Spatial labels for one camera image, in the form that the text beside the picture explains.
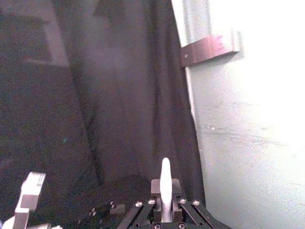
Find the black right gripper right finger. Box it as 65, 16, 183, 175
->
171, 178, 217, 226

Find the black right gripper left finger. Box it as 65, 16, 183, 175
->
116, 178, 163, 229

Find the small white plastic piece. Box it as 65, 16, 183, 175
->
160, 157, 173, 224

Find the black table cloth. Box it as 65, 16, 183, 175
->
0, 0, 208, 229

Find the dark metal bracket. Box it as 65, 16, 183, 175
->
180, 30, 244, 68

